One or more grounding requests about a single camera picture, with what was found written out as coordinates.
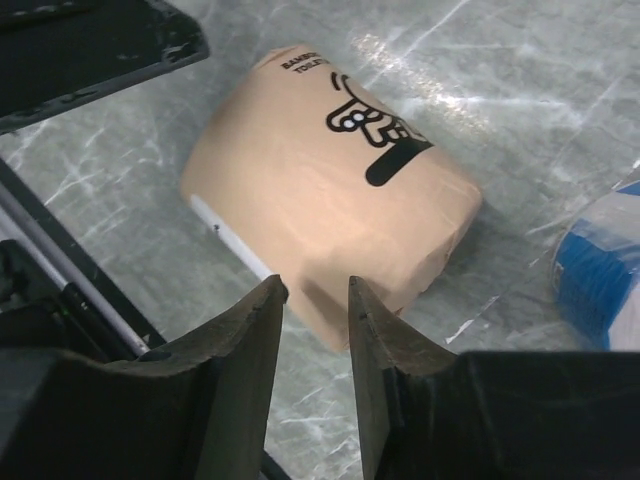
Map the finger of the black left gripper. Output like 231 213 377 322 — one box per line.
1 1 209 133
1 163 166 360

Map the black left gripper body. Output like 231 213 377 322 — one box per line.
1 240 110 363

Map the blue roll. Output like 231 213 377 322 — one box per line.
552 180 639 351

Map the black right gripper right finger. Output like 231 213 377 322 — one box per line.
348 276 456 479

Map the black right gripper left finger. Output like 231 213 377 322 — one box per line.
102 274 290 480

